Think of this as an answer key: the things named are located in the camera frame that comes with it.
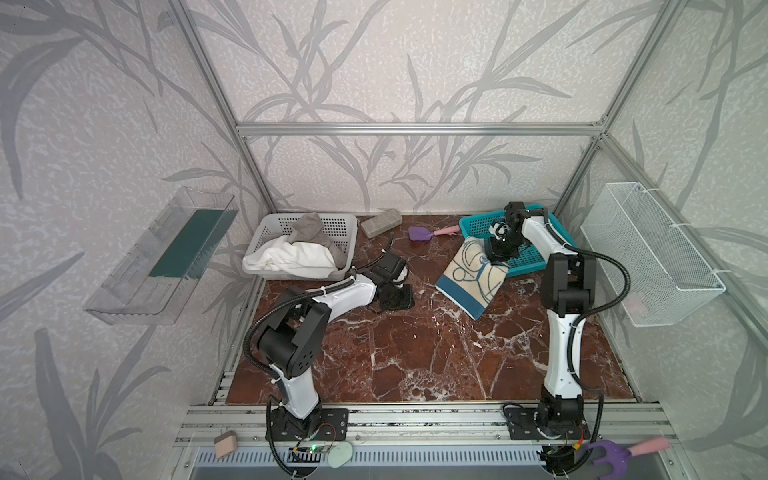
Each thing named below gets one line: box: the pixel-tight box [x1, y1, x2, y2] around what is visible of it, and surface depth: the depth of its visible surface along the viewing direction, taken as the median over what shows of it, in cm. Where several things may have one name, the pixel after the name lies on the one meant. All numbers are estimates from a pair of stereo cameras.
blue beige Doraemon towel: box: [435, 236, 509, 320], surface depth 96 cm
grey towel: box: [287, 213, 347, 269], surface depth 106 cm
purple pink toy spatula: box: [408, 225, 460, 242], surface depth 117 cm
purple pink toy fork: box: [586, 436, 671, 480], surface depth 71 cm
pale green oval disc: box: [327, 441, 353, 469], surface depth 70 cm
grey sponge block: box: [360, 209, 403, 239], surface depth 118 cm
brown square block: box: [214, 430, 238, 459], surface depth 71 cm
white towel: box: [242, 236, 339, 279], surface depth 95 cm
